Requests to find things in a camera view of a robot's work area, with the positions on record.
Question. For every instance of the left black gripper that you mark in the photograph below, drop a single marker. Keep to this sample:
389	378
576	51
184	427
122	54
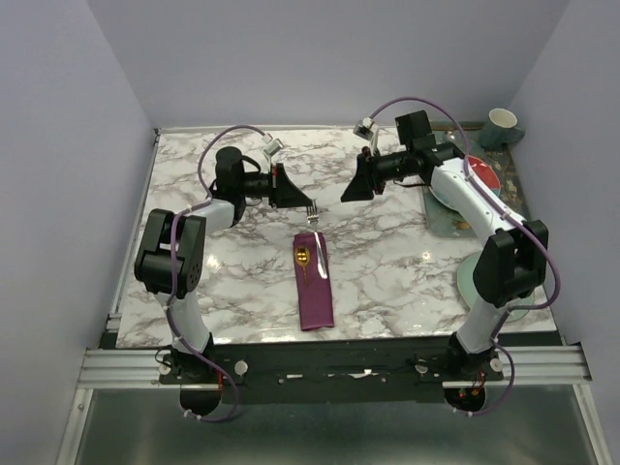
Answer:
283	193

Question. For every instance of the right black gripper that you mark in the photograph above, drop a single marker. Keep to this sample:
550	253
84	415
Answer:
366	178

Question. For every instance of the silver fork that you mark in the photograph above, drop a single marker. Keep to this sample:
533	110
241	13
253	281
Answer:
312	216

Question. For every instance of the gold spoon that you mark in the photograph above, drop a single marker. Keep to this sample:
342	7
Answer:
302	259

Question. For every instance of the purple cloth napkin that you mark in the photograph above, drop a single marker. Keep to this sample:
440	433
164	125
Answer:
315	304

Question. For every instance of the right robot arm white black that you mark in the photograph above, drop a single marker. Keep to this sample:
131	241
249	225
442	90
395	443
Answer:
512	262

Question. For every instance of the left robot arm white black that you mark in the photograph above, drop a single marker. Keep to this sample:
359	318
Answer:
170	255

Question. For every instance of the floral teal placemat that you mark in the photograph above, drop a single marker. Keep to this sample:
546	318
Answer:
446	223

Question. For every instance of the gold knife on placemat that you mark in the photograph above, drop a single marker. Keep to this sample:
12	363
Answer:
447	126

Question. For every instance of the red and teal plate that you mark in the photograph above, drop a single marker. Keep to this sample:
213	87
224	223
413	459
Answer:
486	174

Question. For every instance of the light green plate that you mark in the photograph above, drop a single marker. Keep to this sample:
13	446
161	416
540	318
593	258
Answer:
466	287

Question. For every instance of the dark teal mug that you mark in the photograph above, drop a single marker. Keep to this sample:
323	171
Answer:
500	129

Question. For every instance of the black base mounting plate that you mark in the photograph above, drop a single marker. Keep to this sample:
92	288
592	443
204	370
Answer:
328	372

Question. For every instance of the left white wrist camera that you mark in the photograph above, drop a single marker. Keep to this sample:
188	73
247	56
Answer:
271	146

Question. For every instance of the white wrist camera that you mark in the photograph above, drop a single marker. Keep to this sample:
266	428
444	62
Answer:
271	146
368	129

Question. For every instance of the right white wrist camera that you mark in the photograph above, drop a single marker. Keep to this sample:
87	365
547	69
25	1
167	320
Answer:
368	129

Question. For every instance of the aluminium frame rail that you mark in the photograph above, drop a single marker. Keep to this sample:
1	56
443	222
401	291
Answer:
122	414

